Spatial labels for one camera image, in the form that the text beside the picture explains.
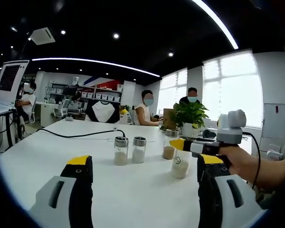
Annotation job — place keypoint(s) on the person's green shirt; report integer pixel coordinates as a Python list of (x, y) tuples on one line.
[(280, 199)]

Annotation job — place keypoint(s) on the group of ceiling spotlights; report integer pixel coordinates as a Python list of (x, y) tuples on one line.
[(115, 35)]

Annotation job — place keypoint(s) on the small seasoning bottle beige contents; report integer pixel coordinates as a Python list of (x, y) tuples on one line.
[(120, 156)]

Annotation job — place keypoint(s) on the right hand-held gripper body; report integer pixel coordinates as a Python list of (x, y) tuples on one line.
[(228, 135)]

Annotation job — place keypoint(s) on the tall seasoning bottle cream contents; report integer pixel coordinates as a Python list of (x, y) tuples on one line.
[(180, 167)]

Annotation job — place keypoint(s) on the small seasoning bottle white contents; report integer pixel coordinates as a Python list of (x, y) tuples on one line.
[(139, 154)]

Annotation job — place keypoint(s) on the bright window with blinds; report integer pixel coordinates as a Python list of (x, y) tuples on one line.
[(232, 90), (173, 90)]

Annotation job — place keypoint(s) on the brown paper bag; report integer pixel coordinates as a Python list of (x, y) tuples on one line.
[(168, 117)]

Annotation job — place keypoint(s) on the grey storage shelf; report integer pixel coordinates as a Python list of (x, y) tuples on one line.
[(61, 89)]

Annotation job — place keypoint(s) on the person's right hand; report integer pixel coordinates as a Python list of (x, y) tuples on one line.
[(244, 164)]

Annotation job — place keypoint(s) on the row of white storage boxes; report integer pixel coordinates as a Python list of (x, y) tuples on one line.
[(102, 96)]

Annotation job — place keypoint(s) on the black and white raglan shirt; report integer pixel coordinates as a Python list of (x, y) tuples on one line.
[(102, 111)]

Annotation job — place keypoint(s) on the green plant in white pot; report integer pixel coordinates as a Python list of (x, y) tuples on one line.
[(190, 111)]

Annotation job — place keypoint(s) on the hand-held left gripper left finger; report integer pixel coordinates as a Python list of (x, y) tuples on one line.
[(78, 194)]

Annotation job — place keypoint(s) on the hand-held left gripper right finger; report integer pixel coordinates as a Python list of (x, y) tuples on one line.
[(210, 197)]

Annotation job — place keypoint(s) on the white office chair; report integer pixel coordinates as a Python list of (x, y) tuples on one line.
[(64, 105)]

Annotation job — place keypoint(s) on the curved ceiling light strip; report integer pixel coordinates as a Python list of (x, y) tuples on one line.
[(218, 21), (97, 62)]

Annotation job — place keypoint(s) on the tall seasoning bottle brown contents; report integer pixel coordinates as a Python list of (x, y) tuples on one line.
[(168, 153)]

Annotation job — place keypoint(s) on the computer monitor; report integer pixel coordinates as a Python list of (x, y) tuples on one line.
[(10, 80)]

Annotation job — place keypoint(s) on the ceiling air conditioner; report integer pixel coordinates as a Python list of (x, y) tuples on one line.
[(42, 36)]

